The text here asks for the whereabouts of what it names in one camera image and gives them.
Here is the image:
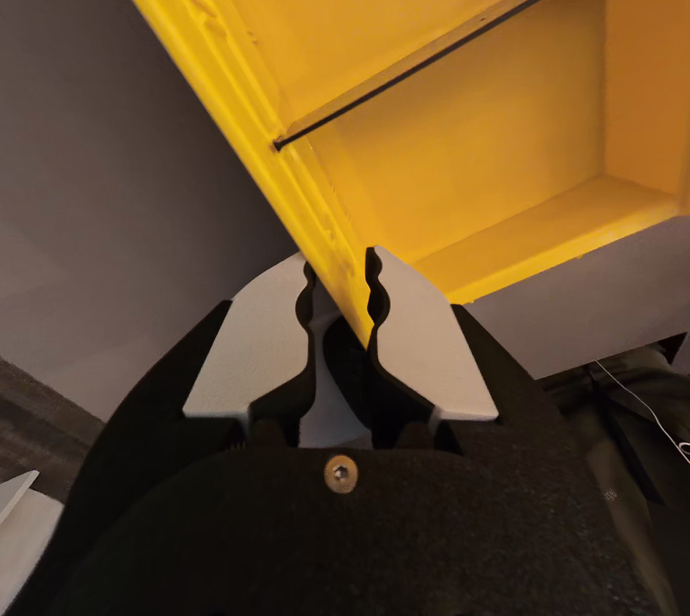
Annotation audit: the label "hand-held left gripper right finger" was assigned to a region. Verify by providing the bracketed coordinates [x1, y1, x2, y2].
[365, 245, 501, 425]

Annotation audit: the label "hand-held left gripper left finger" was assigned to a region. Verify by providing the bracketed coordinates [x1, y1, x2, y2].
[181, 253, 318, 423]

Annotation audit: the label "yellow plastic bin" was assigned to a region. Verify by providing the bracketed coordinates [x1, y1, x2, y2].
[84, 0, 690, 349]

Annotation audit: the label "white flat object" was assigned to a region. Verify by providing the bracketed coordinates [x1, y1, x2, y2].
[0, 469, 68, 601]

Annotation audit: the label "thin white cord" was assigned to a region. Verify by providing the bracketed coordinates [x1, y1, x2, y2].
[591, 361, 690, 462]

